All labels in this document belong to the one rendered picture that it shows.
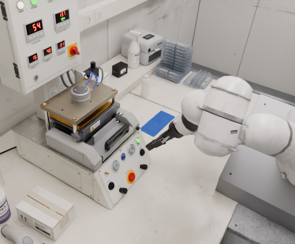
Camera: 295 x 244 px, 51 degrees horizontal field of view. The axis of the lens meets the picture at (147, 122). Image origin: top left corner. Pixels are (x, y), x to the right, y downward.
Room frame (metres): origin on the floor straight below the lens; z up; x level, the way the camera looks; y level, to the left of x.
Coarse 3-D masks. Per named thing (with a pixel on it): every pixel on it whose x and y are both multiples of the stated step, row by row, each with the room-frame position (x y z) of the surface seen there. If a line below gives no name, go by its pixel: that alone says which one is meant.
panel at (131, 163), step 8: (136, 136) 1.06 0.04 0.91; (128, 144) 1.00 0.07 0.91; (136, 144) 1.03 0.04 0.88; (120, 152) 0.94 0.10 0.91; (128, 152) 0.98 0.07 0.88; (136, 152) 1.01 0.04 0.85; (112, 160) 0.89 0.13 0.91; (120, 160) 0.92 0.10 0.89; (128, 160) 0.96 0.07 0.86; (136, 160) 0.99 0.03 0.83; (144, 160) 1.03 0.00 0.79; (104, 168) 0.85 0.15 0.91; (120, 168) 0.90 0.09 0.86; (128, 168) 0.93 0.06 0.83; (136, 168) 0.97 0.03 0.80; (104, 176) 0.83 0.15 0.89; (112, 176) 0.85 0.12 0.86; (120, 176) 0.88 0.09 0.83; (136, 176) 0.95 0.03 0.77; (104, 184) 0.81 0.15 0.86; (120, 184) 0.86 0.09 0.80; (128, 184) 0.89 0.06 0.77; (112, 192) 0.81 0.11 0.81; (112, 200) 0.79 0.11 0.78
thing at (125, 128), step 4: (124, 124) 1.01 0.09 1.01; (120, 128) 0.99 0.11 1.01; (124, 128) 0.99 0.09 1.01; (128, 128) 1.01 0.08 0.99; (116, 132) 0.96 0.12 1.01; (120, 132) 0.96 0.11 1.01; (124, 132) 0.99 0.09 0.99; (112, 136) 0.93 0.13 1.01; (116, 136) 0.94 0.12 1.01; (120, 136) 0.96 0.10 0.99; (108, 140) 0.91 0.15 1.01; (112, 140) 0.91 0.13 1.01; (108, 144) 0.89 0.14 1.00; (108, 148) 0.89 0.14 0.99
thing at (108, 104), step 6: (108, 102) 1.09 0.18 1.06; (102, 108) 1.05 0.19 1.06; (96, 114) 1.00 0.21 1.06; (54, 120) 0.98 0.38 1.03; (60, 120) 0.96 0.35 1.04; (84, 120) 0.96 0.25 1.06; (90, 120) 0.96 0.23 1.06; (66, 126) 0.95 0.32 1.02; (72, 126) 0.93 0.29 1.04; (78, 126) 0.92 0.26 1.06
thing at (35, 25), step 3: (39, 21) 1.05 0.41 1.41; (33, 24) 1.03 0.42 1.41; (36, 24) 1.04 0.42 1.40; (39, 24) 1.05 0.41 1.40; (30, 27) 1.02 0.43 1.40; (33, 27) 1.03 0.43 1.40; (36, 27) 1.04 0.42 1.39; (39, 27) 1.05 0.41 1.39; (30, 30) 1.01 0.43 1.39; (33, 30) 1.03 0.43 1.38; (36, 30) 1.04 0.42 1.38
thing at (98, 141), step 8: (112, 120) 1.04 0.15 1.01; (104, 128) 0.98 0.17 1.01; (112, 128) 1.03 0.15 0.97; (96, 136) 0.93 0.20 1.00; (104, 136) 0.97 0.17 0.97; (128, 136) 1.02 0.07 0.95; (88, 144) 0.91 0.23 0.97; (96, 144) 0.92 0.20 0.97; (104, 144) 0.92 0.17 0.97; (112, 144) 0.93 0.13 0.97; (120, 144) 0.96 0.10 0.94; (104, 152) 0.88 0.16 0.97; (104, 160) 0.86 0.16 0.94
